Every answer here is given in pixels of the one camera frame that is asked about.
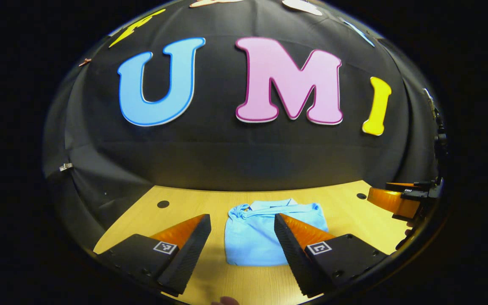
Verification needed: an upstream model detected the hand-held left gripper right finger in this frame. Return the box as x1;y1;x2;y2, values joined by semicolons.
274;213;388;298

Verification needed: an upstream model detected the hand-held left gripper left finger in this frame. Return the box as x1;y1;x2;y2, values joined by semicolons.
96;214;212;297

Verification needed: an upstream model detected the light blue T-shirt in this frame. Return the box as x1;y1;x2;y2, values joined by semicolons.
225;198;329;266

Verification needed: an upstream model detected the black backdrop cloth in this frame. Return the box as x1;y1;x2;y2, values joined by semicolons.
43;0;444;255

